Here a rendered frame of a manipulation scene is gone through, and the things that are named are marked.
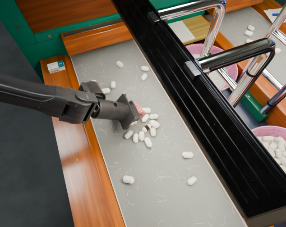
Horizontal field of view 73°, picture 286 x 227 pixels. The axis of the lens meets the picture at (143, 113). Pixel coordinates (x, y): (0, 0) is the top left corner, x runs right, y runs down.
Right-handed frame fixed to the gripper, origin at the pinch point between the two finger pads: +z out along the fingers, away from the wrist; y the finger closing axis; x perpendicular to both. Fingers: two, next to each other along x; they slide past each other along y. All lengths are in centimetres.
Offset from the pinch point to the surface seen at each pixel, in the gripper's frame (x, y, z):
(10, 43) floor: 105, 173, -6
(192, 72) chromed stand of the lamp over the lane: -27.8, -15.5, -21.9
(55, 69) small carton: 13.8, 31.0, -19.6
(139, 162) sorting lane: 6.4, -15.0, -4.7
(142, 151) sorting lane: 5.0, -12.1, -3.1
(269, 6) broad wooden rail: -57, 33, 65
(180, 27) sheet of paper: -23.8, 34.1, 24.0
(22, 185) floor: 108, 23, -9
